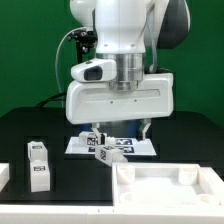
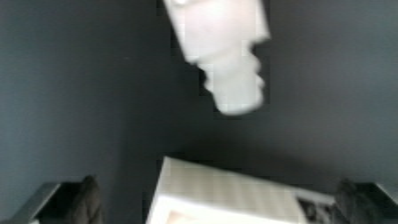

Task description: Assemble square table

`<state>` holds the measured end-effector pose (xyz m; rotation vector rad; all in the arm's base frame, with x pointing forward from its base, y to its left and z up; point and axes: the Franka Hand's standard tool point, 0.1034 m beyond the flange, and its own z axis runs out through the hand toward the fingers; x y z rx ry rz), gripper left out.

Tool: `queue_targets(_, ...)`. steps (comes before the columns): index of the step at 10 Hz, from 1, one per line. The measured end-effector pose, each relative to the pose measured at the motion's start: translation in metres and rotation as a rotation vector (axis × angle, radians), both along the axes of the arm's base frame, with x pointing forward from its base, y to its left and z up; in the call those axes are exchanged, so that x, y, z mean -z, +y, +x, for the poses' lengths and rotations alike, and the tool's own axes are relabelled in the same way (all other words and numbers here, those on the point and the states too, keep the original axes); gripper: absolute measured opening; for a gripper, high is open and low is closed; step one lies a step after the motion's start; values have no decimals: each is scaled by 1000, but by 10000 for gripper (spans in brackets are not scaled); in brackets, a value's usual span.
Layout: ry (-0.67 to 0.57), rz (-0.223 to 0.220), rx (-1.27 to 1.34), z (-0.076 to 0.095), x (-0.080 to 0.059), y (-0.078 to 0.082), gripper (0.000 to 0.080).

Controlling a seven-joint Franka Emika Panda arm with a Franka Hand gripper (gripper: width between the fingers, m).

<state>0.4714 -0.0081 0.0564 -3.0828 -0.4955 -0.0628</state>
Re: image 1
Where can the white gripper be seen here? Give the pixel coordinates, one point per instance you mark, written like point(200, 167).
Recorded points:
point(96, 103)

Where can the white square tabletop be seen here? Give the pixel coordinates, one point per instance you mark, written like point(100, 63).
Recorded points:
point(166, 185)

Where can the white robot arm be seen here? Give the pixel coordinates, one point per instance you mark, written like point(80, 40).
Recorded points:
point(115, 85)

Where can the white tag sheet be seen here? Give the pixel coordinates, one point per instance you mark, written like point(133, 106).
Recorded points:
point(129, 146)

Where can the white left fence block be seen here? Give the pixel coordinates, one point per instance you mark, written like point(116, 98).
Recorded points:
point(4, 175)

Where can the white front fence bar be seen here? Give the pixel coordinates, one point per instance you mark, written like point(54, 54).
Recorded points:
point(39, 214)

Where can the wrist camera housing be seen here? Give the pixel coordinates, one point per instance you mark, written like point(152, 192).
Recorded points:
point(95, 70)

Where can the black camera on stand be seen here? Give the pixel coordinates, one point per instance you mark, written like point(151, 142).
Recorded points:
point(85, 41)

